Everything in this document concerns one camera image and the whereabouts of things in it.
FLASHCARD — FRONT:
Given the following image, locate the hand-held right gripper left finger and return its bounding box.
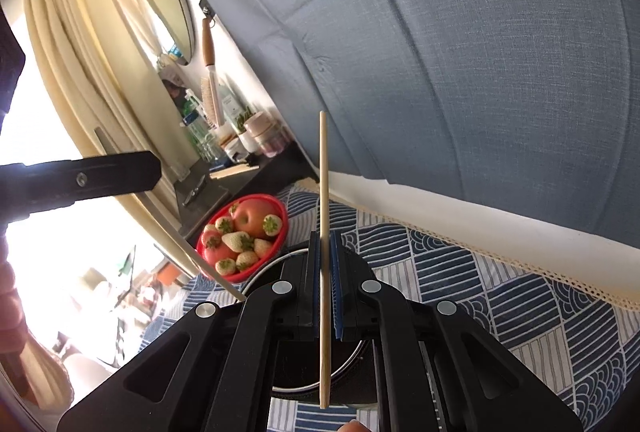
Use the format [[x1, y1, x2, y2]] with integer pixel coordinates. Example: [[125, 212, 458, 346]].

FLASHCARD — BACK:
[[57, 232, 321, 432]]

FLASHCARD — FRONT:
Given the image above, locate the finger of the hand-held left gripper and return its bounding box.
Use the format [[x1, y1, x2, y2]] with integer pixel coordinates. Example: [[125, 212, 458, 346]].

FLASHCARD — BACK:
[[0, 150, 163, 219]]

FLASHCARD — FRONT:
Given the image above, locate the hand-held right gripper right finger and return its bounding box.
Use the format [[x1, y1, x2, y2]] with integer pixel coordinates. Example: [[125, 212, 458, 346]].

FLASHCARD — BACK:
[[327, 232, 583, 432]]

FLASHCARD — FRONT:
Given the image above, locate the wooden chopstick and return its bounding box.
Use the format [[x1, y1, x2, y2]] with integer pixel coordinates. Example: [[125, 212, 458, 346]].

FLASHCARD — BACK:
[[132, 193, 247, 302], [318, 111, 331, 409]]

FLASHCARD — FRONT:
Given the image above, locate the black utensil cup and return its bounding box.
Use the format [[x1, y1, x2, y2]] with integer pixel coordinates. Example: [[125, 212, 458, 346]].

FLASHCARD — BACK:
[[242, 249, 383, 408]]

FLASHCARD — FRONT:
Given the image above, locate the red plastic bowl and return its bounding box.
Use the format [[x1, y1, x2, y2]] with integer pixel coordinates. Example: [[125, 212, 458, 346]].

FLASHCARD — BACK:
[[196, 193, 289, 284]]

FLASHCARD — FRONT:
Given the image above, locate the cream curtain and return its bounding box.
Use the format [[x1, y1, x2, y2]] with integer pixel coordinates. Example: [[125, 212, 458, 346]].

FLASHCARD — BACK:
[[20, 0, 203, 238]]

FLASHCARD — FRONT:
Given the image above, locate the pile of white strawberries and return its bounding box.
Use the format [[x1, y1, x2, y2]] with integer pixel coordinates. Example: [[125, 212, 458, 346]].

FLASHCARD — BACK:
[[202, 203, 284, 277]]

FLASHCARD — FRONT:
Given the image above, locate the dark hair clip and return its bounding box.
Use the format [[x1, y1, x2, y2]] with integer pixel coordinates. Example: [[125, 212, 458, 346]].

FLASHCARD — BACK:
[[182, 177, 208, 207]]

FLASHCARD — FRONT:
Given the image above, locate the large red-yellow apple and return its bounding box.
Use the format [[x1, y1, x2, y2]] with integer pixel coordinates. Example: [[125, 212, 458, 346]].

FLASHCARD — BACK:
[[232, 199, 274, 239]]

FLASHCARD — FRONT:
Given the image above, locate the green clear bottle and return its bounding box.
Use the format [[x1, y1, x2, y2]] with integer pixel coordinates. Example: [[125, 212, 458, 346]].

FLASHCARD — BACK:
[[181, 89, 211, 153]]

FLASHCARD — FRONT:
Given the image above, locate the blue patterned blanket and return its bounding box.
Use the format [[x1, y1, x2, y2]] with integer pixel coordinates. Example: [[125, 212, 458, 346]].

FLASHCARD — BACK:
[[140, 184, 640, 432]]

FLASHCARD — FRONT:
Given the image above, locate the dark dresser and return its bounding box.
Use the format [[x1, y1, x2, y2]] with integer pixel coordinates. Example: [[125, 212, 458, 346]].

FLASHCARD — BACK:
[[175, 144, 319, 244]]

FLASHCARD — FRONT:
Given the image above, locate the wooden comb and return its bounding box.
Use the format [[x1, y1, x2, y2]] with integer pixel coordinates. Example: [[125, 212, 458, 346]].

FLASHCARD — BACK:
[[209, 163, 261, 181]]

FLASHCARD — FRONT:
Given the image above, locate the cream lidded jar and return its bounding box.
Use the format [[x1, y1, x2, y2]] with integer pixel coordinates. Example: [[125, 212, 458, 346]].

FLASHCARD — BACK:
[[220, 134, 243, 160]]

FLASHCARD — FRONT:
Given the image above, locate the white sheet with lace trim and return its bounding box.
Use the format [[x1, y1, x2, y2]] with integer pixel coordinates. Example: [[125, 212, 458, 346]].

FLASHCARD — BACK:
[[299, 171, 640, 313]]

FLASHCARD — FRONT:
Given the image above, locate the white cosmetic bottle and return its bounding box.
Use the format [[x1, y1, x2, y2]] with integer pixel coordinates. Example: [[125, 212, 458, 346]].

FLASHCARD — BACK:
[[220, 84, 243, 125]]

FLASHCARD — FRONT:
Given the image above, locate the small white plant pot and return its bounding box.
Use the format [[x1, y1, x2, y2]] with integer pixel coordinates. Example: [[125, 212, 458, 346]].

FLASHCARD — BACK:
[[236, 119, 258, 154]]

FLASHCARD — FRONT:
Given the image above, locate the dark pink jar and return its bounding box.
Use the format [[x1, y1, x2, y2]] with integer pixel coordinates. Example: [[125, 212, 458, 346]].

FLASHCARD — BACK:
[[259, 128, 292, 159]]

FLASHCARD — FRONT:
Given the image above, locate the pale pink jar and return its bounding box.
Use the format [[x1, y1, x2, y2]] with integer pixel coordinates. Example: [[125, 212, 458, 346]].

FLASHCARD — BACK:
[[246, 111, 273, 135]]

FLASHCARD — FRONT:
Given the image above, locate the blue-grey padded headboard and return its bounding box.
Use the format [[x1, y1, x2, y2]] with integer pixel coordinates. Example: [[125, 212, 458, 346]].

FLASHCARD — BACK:
[[181, 0, 640, 238]]

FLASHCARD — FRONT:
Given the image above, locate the wooden-handled hairbrush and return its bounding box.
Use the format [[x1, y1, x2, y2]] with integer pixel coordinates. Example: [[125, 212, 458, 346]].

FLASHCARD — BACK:
[[200, 16, 224, 128]]

